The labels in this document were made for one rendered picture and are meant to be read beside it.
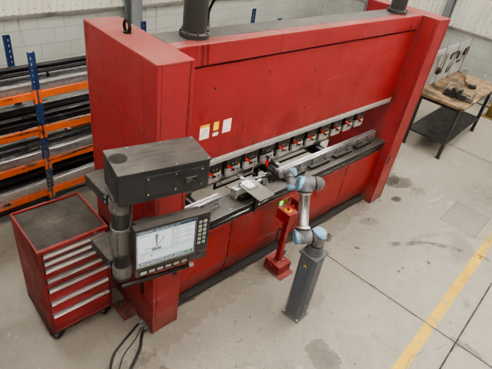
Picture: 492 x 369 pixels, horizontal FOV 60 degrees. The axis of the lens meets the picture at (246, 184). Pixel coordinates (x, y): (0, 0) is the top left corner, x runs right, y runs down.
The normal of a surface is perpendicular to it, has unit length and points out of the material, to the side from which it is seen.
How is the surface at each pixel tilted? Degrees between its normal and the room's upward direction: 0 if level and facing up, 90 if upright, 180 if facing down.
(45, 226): 0
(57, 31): 90
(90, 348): 0
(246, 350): 0
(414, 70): 90
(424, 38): 90
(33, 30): 90
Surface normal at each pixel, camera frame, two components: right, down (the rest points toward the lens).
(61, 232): 0.14, -0.81
